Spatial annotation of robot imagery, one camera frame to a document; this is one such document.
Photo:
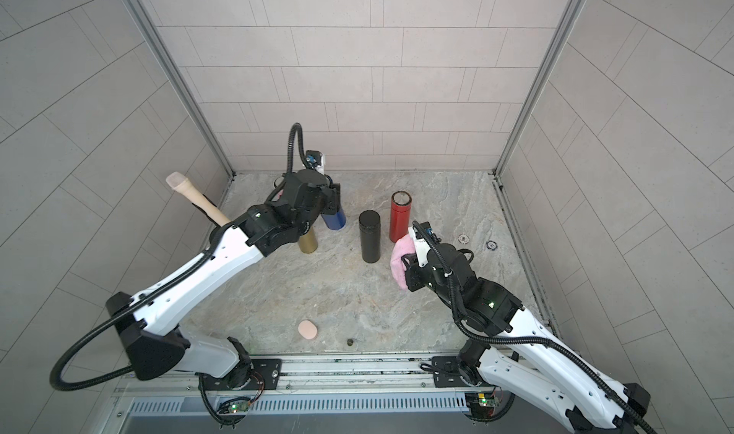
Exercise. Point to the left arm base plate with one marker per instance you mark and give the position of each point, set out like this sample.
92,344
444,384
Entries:
250,376

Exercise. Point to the circuit board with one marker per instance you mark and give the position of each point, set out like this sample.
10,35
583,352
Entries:
234,406
482,404

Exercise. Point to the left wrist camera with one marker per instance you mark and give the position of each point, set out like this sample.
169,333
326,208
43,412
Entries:
315,160

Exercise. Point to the aluminium mounting rail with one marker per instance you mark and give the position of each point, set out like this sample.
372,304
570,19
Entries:
301,374

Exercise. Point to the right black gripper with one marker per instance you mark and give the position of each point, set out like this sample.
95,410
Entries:
413,272

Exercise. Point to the blue thermos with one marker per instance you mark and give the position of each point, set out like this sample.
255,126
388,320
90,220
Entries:
335,221

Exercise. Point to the pink oval soap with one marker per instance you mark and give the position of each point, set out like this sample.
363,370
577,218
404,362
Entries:
307,329

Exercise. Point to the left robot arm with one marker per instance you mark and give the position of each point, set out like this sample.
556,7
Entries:
151,335

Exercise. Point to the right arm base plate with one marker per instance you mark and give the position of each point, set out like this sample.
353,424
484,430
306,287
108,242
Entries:
446,374

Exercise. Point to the left circuit board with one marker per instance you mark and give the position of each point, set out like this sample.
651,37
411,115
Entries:
234,406

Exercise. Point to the right circuit board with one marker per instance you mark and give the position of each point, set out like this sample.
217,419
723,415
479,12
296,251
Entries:
482,404

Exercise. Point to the black thermos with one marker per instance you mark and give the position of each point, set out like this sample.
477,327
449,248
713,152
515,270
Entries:
369,230

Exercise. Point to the beige microphone on black stand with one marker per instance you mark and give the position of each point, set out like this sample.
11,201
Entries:
181,184

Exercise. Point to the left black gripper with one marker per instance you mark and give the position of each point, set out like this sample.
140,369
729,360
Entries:
333,198

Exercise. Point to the red thermos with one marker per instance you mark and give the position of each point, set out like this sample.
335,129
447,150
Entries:
401,203

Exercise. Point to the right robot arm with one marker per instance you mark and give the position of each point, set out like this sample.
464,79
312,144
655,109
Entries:
510,349

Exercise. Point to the pink cloth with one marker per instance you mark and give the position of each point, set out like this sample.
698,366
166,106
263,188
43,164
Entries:
403,247

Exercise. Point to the gold thermos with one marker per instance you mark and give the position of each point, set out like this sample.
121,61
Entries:
308,243

